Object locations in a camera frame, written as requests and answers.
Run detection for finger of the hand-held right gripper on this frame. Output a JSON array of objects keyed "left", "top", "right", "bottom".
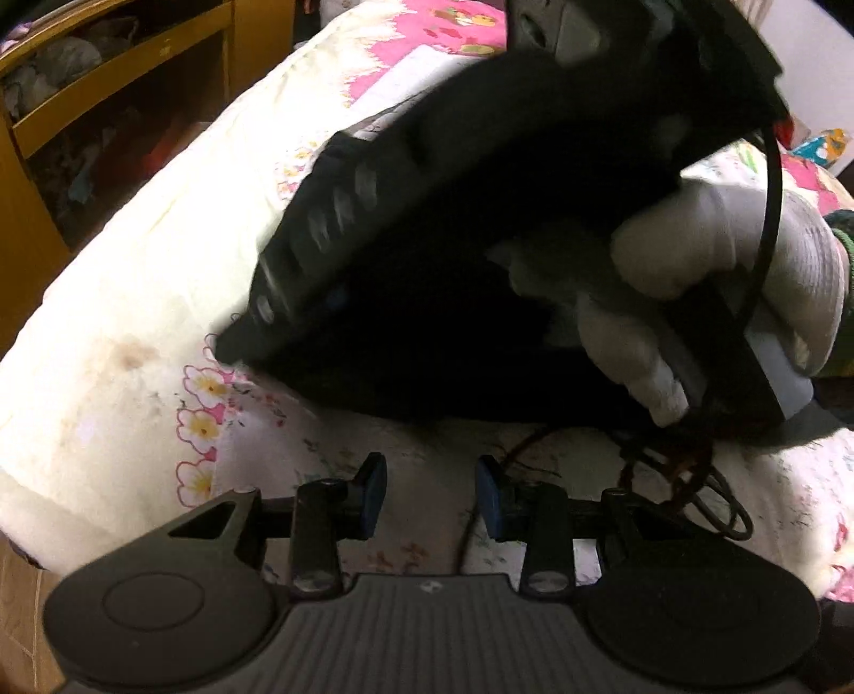
[{"left": 217, "top": 130, "right": 389, "bottom": 365}]

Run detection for wooden cabinet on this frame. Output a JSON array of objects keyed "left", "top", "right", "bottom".
[{"left": 0, "top": 0, "right": 298, "bottom": 354}]

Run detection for black cable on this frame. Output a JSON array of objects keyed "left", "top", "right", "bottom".
[{"left": 734, "top": 123, "right": 785, "bottom": 321}]

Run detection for floral bedsheet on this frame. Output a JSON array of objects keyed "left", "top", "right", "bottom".
[{"left": 0, "top": 0, "right": 854, "bottom": 602}]

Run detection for black pants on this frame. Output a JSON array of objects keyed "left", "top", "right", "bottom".
[{"left": 230, "top": 193, "right": 668, "bottom": 428}]

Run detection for person's right hand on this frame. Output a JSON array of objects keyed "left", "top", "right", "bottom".
[{"left": 487, "top": 180, "right": 843, "bottom": 428}]

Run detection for dark looped cable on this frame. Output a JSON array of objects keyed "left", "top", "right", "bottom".
[{"left": 460, "top": 427, "right": 755, "bottom": 575}]

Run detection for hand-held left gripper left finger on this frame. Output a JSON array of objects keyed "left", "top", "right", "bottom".
[{"left": 167, "top": 454, "right": 388, "bottom": 597}]

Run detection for bundle of stored clothes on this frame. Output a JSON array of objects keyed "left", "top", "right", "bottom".
[{"left": 0, "top": 17, "right": 221, "bottom": 231}]

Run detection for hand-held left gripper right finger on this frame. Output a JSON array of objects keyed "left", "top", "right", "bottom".
[{"left": 475, "top": 455, "right": 695, "bottom": 598}]

